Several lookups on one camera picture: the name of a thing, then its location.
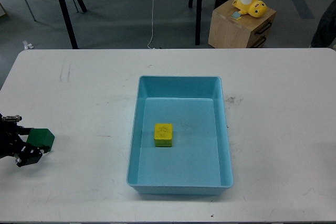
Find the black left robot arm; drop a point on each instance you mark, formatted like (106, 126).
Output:
(15, 119)

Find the yellow plush toy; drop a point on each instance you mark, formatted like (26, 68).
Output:
(254, 8)

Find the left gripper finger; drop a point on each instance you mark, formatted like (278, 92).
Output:
(20, 130)
(29, 154)

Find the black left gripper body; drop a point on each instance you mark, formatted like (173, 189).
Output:
(11, 143)

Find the small blue green card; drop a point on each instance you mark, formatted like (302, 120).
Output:
(236, 16)

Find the black table leg right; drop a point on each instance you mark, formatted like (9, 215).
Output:
(197, 3)

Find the yellow block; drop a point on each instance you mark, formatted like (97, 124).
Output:
(163, 134)

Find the blue plastic bin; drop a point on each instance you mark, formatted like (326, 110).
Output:
(199, 162)

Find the green block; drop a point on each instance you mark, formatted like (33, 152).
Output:
(41, 138)

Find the wooden drawer cabinet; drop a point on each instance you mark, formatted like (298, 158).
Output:
(246, 32)

